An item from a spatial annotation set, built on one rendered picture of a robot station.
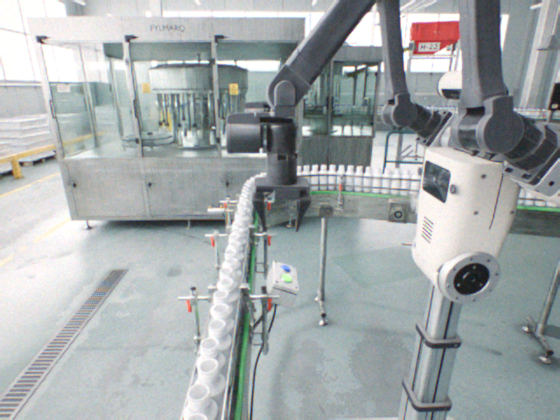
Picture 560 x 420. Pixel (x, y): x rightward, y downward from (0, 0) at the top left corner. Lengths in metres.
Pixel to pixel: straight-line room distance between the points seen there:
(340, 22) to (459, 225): 0.56
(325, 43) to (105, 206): 4.14
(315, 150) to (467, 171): 5.14
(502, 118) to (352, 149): 5.41
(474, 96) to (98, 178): 4.17
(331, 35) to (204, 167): 3.54
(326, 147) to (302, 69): 5.39
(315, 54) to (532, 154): 0.43
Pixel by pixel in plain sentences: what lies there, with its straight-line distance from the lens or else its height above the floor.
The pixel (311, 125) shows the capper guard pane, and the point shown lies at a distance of 5.90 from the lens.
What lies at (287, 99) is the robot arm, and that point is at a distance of 0.57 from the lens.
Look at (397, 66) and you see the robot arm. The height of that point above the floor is 1.72.
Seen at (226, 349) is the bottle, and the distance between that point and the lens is 0.81.
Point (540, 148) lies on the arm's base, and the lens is 0.78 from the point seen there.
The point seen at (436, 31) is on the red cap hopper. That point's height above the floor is 2.63.
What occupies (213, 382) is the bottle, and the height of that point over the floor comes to 1.14.
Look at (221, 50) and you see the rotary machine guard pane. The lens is 3.99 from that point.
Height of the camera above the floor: 1.66
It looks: 20 degrees down
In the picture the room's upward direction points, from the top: straight up
